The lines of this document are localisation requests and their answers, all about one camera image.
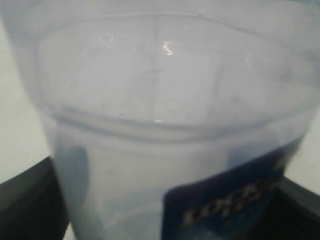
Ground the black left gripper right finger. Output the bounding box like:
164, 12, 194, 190
271, 177, 320, 240

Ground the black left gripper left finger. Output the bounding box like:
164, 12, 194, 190
0, 157, 70, 240

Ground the clear plastic tea bottle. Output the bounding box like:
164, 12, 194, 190
0, 0, 320, 240

